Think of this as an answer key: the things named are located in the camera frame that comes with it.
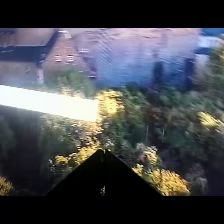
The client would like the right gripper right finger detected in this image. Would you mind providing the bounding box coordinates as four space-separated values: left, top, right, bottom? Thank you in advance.
103 149 164 197

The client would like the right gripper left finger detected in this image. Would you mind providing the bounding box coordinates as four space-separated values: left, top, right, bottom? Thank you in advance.
45 148 106 197

